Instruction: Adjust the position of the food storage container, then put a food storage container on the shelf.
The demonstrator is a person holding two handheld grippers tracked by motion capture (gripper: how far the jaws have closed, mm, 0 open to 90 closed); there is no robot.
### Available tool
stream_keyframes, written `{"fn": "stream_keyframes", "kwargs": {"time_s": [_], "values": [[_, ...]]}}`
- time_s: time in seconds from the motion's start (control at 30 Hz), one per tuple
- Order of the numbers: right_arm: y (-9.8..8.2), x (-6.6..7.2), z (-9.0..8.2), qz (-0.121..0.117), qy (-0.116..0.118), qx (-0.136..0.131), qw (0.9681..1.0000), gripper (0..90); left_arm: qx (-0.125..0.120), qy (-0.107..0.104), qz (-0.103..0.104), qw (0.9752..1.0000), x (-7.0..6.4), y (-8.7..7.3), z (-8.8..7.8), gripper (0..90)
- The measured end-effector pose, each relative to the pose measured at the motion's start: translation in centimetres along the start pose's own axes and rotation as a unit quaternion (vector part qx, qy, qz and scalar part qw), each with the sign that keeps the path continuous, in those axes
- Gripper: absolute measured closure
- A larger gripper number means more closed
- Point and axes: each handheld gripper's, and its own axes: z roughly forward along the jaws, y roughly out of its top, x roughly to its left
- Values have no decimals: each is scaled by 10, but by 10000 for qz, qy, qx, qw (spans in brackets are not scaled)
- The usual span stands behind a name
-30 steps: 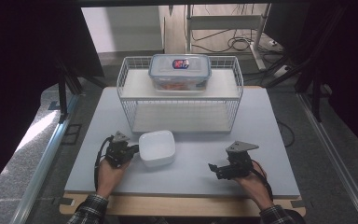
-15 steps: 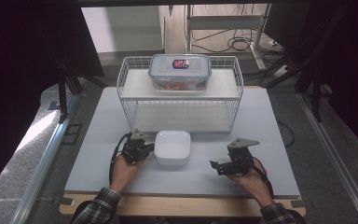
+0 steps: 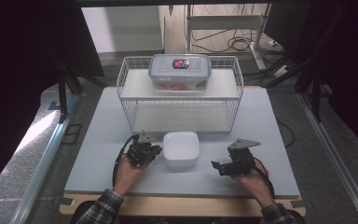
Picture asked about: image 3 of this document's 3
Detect person's left hand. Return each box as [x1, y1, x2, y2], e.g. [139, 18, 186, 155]
[113, 153, 151, 198]

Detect aluminium rail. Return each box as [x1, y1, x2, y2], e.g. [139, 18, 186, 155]
[9, 92, 81, 224]
[296, 92, 358, 224]

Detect dark curtain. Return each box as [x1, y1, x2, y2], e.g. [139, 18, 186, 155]
[263, 0, 358, 163]
[0, 0, 106, 201]

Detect small square white container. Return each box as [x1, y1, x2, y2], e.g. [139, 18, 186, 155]
[162, 131, 200, 168]

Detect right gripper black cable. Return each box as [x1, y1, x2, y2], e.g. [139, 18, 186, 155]
[253, 156, 276, 200]

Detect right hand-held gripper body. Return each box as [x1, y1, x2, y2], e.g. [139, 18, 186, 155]
[220, 138, 262, 177]

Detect clear container with colourful contents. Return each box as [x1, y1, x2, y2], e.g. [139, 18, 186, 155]
[148, 53, 213, 93]

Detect person's right hand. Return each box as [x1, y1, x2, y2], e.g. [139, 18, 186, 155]
[230, 161, 276, 209]

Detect white wire shelf rack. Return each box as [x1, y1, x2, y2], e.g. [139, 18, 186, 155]
[117, 55, 244, 134]

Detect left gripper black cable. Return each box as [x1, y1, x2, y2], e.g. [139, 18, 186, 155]
[112, 133, 140, 189]

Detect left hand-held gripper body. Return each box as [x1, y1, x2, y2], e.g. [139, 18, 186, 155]
[125, 132, 157, 167]

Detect thin black floor cable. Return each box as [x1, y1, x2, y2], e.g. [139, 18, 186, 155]
[276, 119, 296, 148]

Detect white power strip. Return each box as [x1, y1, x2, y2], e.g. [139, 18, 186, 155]
[272, 64, 293, 78]

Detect black metal stand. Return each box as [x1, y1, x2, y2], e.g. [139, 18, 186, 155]
[47, 48, 107, 123]
[266, 4, 351, 123]

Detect white desk frame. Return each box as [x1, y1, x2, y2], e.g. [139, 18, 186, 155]
[185, 3, 273, 71]

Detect black cables on floor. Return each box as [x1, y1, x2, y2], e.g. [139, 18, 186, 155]
[191, 28, 282, 54]

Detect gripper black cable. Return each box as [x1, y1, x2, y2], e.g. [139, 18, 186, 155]
[253, 156, 276, 200]
[112, 133, 140, 189]

